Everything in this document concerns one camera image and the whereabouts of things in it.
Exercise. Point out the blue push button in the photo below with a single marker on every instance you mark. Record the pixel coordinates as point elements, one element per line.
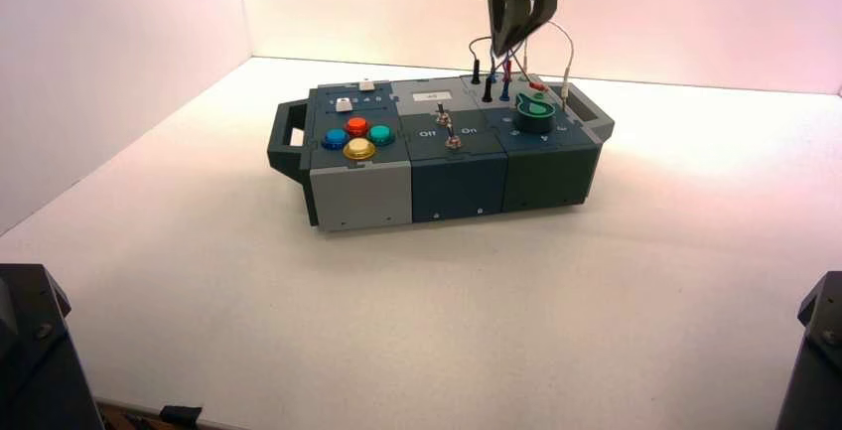
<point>335,139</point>

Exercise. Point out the metal toggle switch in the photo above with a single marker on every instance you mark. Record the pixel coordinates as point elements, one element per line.
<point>452,139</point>
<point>442,112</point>

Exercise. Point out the red push button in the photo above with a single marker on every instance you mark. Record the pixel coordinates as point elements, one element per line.
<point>357,126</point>

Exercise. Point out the green rotary knob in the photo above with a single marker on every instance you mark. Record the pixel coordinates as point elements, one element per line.
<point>534,118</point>

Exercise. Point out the green push button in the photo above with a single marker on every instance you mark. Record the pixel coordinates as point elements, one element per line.
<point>381,135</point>

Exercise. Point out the white number display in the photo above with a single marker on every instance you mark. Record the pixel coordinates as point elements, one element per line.
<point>432,95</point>

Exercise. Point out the small black block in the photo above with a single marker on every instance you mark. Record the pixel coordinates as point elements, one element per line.
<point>181,416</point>

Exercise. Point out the yellow push button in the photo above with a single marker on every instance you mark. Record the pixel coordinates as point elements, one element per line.
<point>359,149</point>

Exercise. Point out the grey and teal task box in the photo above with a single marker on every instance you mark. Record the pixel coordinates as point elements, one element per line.
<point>460,177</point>

